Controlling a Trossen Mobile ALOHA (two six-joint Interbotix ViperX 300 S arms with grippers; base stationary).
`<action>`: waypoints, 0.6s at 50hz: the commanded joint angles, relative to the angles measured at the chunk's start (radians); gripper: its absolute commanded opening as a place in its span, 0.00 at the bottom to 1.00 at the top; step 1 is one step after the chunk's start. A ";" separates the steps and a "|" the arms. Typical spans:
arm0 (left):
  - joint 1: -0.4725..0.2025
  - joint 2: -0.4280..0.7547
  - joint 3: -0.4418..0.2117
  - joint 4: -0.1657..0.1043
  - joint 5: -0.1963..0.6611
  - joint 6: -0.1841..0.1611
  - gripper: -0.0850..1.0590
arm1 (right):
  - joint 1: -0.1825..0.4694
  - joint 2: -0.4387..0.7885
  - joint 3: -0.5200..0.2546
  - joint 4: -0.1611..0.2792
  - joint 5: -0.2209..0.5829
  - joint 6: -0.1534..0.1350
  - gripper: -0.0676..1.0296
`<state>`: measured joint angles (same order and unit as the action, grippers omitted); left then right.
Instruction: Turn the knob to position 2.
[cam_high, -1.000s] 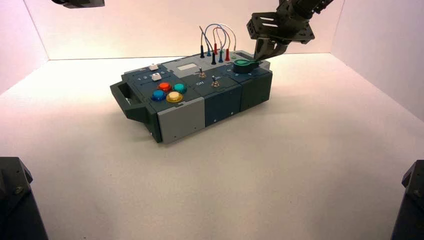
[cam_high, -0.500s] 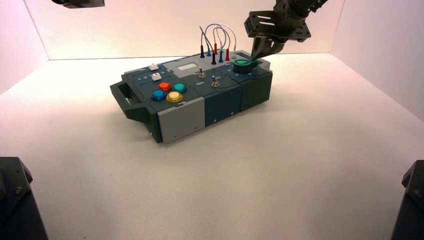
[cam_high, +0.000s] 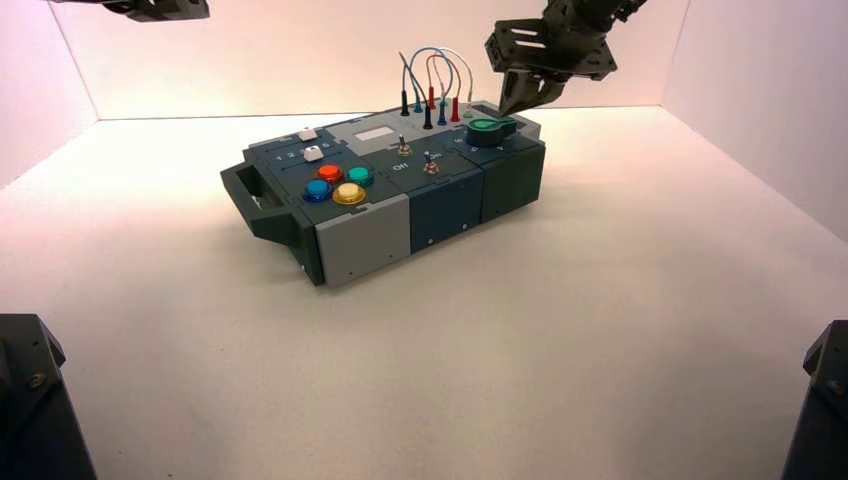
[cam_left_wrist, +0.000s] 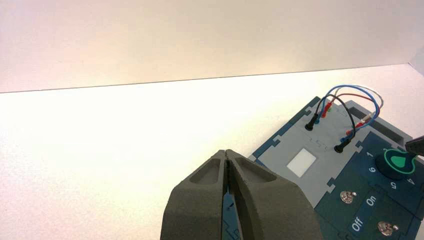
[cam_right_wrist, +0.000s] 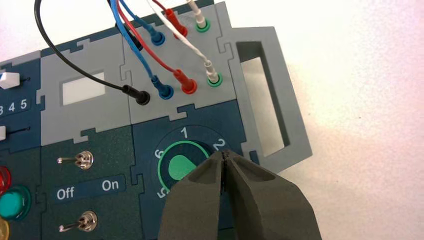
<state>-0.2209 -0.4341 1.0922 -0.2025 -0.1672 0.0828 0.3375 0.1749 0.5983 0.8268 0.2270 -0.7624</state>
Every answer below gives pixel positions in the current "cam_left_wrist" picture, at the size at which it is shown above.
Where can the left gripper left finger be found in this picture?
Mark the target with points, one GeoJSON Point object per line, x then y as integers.
{"type": "Point", "coordinates": [195, 205]}

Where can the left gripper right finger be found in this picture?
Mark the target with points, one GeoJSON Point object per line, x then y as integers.
{"type": "Point", "coordinates": [275, 208]}

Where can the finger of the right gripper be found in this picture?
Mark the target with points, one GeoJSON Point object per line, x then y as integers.
{"type": "Point", "coordinates": [416, 145]}

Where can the dark knob green pointer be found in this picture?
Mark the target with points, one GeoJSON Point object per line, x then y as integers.
{"type": "Point", "coordinates": [389, 169]}

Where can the white rectangular display window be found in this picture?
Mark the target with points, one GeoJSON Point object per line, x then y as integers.
{"type": "Point", "coordinates": [301, 162]}

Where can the blue grey control box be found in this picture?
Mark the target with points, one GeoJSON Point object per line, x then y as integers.
{"type": "Point", "coordinates": [338, 182]}

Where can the metal toggle switch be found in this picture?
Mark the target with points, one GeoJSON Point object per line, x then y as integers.
{"type": "Point", "coordinates": [386, 228]}
{"type": "Point", "coordinates": [347, 197]}

